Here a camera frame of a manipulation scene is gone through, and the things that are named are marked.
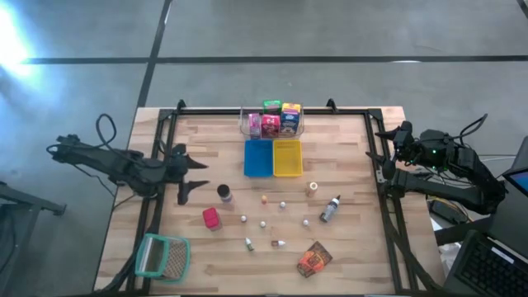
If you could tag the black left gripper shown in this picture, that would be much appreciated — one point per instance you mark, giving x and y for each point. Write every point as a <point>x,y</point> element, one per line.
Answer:
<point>175,173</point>

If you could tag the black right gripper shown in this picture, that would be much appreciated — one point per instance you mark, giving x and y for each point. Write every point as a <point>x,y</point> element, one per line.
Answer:
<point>416,148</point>

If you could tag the garlic powder jar black lid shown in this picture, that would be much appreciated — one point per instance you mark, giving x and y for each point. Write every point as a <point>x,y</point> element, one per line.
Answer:
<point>224,190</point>

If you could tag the red-lidded patterned paprika tin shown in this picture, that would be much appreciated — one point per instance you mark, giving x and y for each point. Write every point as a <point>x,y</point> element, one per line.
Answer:
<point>211,218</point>

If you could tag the black dropper bottle white cap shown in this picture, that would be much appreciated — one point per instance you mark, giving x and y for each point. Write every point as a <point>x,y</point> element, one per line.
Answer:
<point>243,218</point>

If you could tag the small orange bottle yellow cap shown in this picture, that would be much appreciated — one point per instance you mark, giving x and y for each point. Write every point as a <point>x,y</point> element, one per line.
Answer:
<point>264,200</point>

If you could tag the tall yellow squeeze bottle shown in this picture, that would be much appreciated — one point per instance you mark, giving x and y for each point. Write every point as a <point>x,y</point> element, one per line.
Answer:
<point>311,189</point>

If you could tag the red Froot Loops cereal box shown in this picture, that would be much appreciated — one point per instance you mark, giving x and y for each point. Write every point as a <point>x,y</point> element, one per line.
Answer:
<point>270,125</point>

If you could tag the blue Frosted Flakes cereal box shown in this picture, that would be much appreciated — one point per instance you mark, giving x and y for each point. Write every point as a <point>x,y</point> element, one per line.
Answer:
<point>290,123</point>

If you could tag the orange-label dropper bottle white cap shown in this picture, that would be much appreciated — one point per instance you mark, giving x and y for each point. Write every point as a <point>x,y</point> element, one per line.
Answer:
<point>277,243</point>

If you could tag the orange black snack packet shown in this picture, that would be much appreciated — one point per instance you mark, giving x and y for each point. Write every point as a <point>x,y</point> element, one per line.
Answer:
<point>313,260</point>

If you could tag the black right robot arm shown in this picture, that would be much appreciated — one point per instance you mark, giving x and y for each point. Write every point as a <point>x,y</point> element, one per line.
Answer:
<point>445,191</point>

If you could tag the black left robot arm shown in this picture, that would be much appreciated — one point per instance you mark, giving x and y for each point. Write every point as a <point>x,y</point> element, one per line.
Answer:
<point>123,169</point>

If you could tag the blue plastic basket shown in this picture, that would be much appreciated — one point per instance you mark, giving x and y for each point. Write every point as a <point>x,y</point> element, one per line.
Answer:
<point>257,158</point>

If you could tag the clear plastic bin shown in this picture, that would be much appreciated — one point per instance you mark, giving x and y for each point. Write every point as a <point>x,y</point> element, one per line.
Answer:
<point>244,132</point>

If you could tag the pink cereal box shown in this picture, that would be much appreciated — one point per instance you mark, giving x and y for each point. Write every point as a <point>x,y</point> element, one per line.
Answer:
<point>254,125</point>

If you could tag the black power brick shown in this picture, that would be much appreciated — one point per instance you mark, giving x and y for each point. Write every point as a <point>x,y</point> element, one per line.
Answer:
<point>445,211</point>

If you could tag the yellow plastic basket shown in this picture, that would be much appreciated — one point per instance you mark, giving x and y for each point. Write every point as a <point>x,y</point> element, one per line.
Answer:
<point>288,158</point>

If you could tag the green cereal box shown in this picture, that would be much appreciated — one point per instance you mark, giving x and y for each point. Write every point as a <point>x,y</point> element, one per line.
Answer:
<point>272,106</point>

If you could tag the white paper sheet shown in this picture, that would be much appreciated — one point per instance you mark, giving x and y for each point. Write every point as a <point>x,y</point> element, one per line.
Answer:
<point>449,253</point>

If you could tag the grey laptop blue screen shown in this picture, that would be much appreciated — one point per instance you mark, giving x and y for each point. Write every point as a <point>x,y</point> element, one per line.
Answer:
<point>511,214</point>

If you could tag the black laptop keyboard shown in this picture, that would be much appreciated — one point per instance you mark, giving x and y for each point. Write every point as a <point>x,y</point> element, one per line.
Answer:
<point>486,272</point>

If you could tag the black metal stand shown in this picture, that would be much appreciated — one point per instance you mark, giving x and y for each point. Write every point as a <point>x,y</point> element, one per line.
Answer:
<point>29,202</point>

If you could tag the grey metal base plate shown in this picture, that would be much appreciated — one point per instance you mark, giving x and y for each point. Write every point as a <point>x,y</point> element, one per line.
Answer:
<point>378,177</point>

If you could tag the black metal table frame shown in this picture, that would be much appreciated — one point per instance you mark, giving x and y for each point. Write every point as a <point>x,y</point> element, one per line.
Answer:
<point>206,111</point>

